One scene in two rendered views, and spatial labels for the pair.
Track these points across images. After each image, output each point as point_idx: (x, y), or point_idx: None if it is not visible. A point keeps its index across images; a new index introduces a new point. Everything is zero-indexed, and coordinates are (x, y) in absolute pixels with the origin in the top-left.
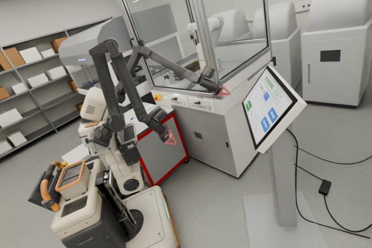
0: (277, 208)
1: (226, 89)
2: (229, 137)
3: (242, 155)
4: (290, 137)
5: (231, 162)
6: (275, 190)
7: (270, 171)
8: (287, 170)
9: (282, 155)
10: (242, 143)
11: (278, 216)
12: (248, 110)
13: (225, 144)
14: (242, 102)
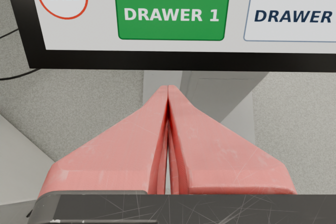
0: (223, 115)
1: (208, 117)
2: (27, 199)
3: (42, 166)
4: None
5: None
6: (234, 102)
7: (205, 94)
8: None
9: None
10: (15, 154)
11: (222, 119)
12: (229, 30)
13: (27, 221)
14: (43, 57)
